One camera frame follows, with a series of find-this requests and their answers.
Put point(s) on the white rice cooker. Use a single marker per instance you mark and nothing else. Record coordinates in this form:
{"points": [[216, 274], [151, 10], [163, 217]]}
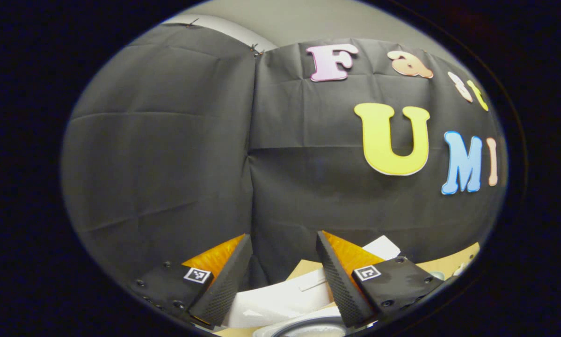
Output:
{"points": [[280, 302]]}

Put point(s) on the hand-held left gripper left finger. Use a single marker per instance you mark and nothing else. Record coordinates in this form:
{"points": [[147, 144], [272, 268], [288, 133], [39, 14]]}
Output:
{"points": [[228, 281]]}

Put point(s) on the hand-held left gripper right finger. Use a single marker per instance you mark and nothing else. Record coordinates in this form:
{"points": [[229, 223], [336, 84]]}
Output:
{"points": [[337, 281]]}

